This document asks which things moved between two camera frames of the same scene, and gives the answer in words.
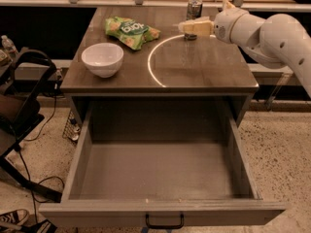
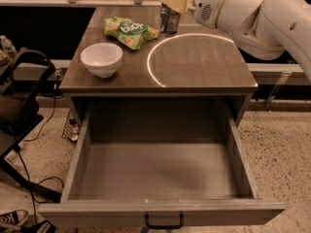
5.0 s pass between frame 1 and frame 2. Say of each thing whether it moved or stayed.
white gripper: moved
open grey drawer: stayed
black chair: stayed
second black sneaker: stayed
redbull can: moved
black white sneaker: stayed
